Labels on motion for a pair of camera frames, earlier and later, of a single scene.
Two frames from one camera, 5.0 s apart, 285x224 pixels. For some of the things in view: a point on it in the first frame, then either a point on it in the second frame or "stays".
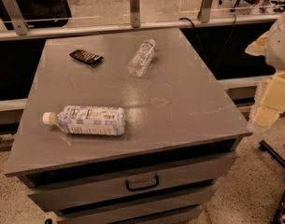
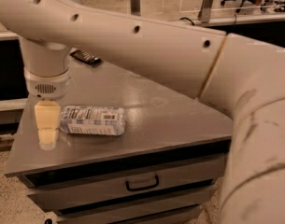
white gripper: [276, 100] -> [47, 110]
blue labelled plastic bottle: [98, 120] stays
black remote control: [87, 57] stays
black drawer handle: [142, 188] stays
